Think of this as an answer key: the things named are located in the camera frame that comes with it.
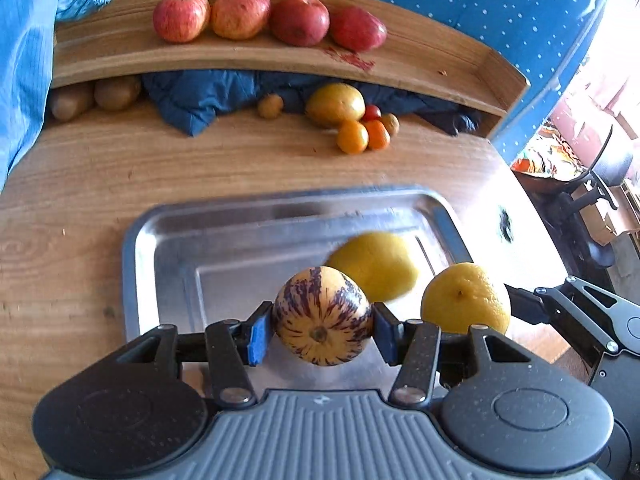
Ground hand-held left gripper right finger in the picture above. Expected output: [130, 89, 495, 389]
[372, 305, 532, 407]

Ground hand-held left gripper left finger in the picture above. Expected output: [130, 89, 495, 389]
[115, 302, 275, 407]

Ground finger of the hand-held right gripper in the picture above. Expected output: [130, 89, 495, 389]
[504, 275, 640, 357]

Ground purple striped pepino melon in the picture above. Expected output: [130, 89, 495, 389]
[272, 266, 375, 367]

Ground metal tray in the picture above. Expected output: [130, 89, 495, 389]
[121, 187, 473, 358]

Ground orange tangerine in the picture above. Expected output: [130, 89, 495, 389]
[336, 119, 370, 155]
[366, 120, 391, 151]

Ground yellow mango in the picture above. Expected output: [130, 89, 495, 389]
[304, 83, 367, 129]

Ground cardboard boxes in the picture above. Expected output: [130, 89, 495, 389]
[580, 180, 640, 246]

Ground colourful patterned cloth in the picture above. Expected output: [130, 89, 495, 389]
[510, 125, 586, 181]

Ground dark blue jacket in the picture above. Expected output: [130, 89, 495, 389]
[141, 70, 483, 138]

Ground blue white-dotted cloth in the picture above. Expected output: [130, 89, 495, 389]
[345, 0, 621, 166]

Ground red apple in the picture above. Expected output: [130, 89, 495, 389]
[152, 0, 211, 44]
[270, 0, 331, 47]
[329, 6, 388, 53]
[210, 0, 272, 41]

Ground curved wooden shelf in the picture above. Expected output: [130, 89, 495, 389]
[50, 0, 532, 140]

